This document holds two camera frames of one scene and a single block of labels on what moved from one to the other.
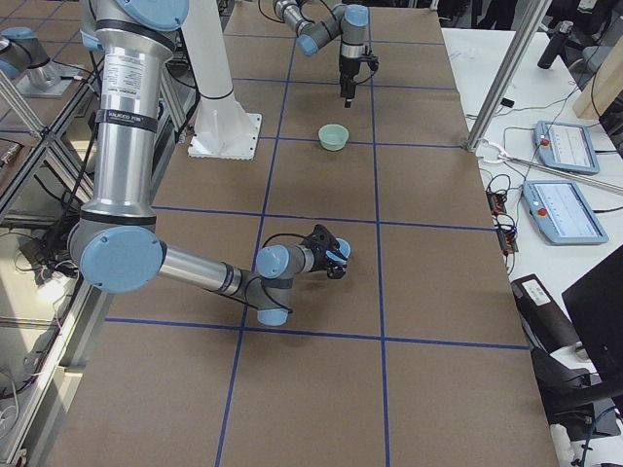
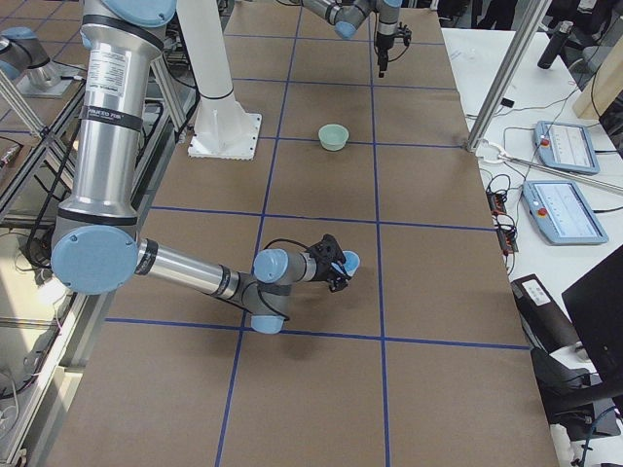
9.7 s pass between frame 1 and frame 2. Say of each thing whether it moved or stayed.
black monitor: stayed
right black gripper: moved
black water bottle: stayed
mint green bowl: stayed
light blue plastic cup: moved
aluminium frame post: stayed
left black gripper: moved
